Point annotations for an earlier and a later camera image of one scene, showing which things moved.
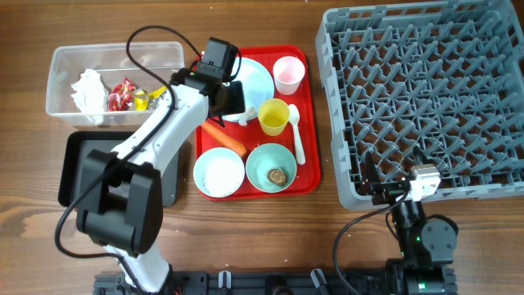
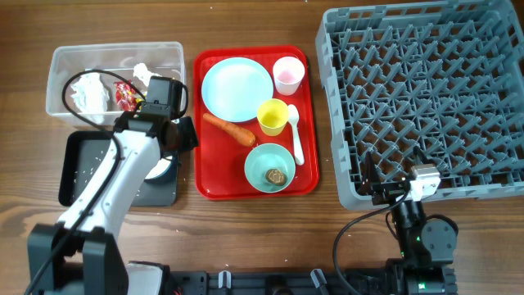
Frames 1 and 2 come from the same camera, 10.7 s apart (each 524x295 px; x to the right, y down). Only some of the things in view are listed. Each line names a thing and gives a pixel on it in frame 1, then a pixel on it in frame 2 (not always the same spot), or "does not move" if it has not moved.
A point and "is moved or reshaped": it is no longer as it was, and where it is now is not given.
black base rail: [291, 282] does not move
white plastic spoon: [294, 115] does not move
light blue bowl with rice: [219, 172] is moved or reshaped
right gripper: [371, 184] does not move
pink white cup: [289, 72] does not move
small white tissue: [250, 113] → [142, 71]
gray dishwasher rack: [444, 79] does not move
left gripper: [238, 103] → [189, 140]
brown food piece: [277, 176] does not move
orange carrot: [224, 139] → [240, 134]
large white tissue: [91, 96] does not move
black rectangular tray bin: [73, 150] does not move
